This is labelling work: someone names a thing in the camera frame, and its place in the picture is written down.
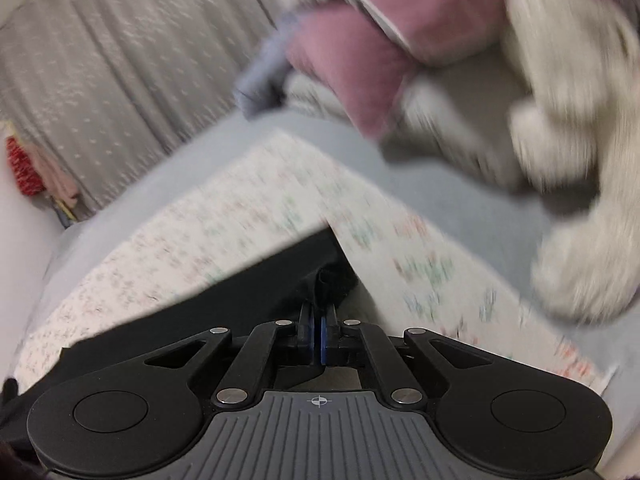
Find grey bed sheet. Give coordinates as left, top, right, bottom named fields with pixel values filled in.
left=20, top=110, right=640, bottom=480

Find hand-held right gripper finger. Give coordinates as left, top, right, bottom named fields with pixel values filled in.
left=320, top=310, right=494, bottom=407
left=144, top=303, right=318, bottom=408

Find grey star patterned curtain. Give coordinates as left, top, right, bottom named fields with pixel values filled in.
left=0, top=0, right=296, bottom=221

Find white plush toy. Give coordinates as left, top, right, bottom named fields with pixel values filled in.
left=500, top=0, right=640, bottom=323

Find red hanging cloth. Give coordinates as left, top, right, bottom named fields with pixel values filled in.
left=6, top=135, right=44, bottom=196

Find blue-grey blanket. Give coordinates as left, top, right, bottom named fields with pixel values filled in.
left=234, top=10, right=302, bottom=121

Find grey quilt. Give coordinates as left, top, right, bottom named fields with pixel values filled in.
left=285, top=67, right=526, bottom=191

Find pink pillow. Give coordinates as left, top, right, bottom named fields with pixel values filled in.
left=287, top=0, right=616, bottom=138

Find floral printed blanket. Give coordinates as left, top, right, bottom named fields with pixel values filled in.
left=12, top=130, right=618, bottom=396

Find black pants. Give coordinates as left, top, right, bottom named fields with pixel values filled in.
left=0, top=227, right=362, bottom=441

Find coloured hangers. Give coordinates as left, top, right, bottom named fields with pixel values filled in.
left=50, top=195, right=79, bottom=229

